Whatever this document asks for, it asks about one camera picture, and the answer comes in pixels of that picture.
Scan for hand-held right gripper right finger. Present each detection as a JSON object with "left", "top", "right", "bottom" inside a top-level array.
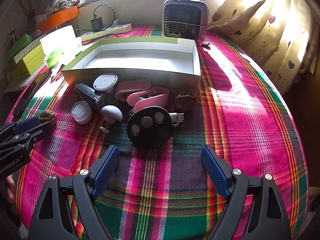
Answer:
[{"left": 201, "top": 145, "right": 293, "bottom": 240}]

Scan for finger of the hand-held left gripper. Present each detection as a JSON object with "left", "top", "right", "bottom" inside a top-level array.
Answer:
[
  {"left": 0, "top": 116, "right": 42, "bottom": 140},
  {"left": 0, "top": 122, "right": 52, "bottom": 155}
]

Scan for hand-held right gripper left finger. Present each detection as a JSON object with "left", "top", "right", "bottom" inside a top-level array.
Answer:
[{"left": 31, "top": 144, "right": 120, "bottom": 240}]

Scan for brown walnut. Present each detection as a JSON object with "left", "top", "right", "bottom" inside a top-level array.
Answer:
[
  {"left": 174, "top": 92, "right": 198, "bottom": 110},
  {"left": 40, "top": 109, "right": 57, "bottom": 125}
]

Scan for small white jar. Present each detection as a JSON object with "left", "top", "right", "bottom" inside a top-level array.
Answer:
[{"left": 71, "top": 101, "right": 93, "bottom": 125}]

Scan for white mushroom-shaped object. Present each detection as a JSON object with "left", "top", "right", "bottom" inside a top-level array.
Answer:
[{"left": 99, "top": 106, "right": 123, "bottom": 134}]

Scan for black disc with three mirrors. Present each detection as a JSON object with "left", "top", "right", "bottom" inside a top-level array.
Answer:
[{"left": 126, "top": 106, "right": 175, "bottom": 148}]

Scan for black electric shaver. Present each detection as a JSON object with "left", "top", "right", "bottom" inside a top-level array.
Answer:
[{"left": 74, "top": 82, "right": 113, "bottom": 112}]

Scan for white usb adapter cable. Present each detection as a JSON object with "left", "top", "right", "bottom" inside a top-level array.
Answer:
[{"left": 129, "top": 109, "right": 187, "bottom": 128}]

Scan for round grey compact mirror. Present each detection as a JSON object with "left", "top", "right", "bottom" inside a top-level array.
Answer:
[{"left": 93, "top": 72, "right": 118, "bottom": 92}]

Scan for green white cardboard box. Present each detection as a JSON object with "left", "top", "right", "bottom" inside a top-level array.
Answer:
[{"left": 61, "top": 36, "right": 202, "bottom": 91}]

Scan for yellow-green box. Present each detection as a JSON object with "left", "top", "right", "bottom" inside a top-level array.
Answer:
[{"left": 9, "top": 51, "right": 46, "bottom": 77}]

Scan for bright green box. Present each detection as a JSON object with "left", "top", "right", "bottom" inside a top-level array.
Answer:
[{"left": 6, "top": 34, "right": 34, "bottom": 62}]

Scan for open green tissue pack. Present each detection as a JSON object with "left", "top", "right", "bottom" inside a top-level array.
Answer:
[{"left": 40, "top": 25, "right": 83, "bottom": 55}]

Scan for orange tray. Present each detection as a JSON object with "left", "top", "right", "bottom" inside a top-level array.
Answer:
[{"left": 35, "top": 6, "right": 79, "bottom": 33}]

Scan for dried flower branches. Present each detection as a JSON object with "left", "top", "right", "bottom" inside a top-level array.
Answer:
[{"left": 17, "top": 0, "right": 47, "bottom": 28}]

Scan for black charger adapter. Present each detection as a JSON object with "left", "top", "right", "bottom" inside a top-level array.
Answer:
[{"left": 90, "top": 16, "right": 103, "bottom": 30}]

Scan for white power strip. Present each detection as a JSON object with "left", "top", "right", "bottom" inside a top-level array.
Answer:
[{"left": 80, "top": 23, "right": 132, "bottom": 42}]

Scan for heart print curtain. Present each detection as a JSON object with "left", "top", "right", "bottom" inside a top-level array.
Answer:
[{"left": 207, "top": 0, "right": 320, "bottom": 95}]

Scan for grey portable fan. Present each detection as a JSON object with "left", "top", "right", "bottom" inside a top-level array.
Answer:
[{"left": 163, "top": 0, "right": 210, "bottom": 42}]

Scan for black charger cable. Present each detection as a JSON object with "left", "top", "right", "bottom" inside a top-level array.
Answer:
[{"left": 94, "top": 4, "right": 210, "bottom": 48}]

